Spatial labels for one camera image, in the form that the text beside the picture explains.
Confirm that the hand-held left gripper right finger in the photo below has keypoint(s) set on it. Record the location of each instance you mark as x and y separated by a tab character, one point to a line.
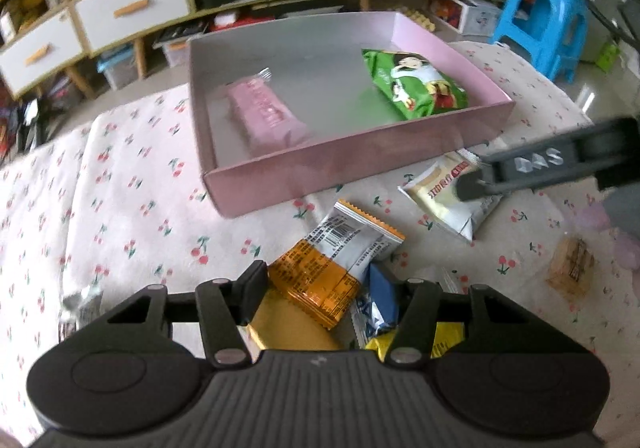
382	293

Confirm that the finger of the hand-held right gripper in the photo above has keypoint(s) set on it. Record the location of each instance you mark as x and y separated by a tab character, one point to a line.
475	185

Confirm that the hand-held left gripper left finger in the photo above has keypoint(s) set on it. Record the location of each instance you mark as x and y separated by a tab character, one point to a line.
252	290

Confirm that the white snack packet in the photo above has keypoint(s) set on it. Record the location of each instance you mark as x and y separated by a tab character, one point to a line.
440	203

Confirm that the yellow snack packet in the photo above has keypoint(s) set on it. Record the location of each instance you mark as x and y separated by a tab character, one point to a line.
285	328
447	338

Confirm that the orange snack packet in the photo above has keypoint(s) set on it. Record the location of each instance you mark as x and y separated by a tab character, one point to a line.
310	283

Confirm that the pink cardboard box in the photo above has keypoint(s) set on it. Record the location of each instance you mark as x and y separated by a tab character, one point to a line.
350	172

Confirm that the person's right hand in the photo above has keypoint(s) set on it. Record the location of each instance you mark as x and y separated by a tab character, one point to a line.
617	238

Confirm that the silver blue snack packet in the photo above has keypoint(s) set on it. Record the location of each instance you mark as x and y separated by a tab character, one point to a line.
365	323

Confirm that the grey packet with orange edge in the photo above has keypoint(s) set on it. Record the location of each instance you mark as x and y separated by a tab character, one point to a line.
350	243

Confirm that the small green box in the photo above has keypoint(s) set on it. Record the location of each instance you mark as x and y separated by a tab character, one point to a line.
607	56

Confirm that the small brown candy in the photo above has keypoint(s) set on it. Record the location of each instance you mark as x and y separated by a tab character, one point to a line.
570	268

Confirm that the green snack packet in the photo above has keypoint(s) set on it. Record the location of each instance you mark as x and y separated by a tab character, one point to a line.
400	87

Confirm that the cherry print tablecloth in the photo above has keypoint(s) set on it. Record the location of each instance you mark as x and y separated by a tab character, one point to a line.
150	208

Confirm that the white toy box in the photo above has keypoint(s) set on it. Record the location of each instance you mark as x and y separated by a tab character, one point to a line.
480	20

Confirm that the long silver snack packet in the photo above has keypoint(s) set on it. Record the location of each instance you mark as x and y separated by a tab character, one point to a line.
82	313

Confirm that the pink snack packet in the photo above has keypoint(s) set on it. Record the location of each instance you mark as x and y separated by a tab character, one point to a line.
265	112

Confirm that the clear storage bin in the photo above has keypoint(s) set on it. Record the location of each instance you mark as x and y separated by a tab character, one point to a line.
120	72

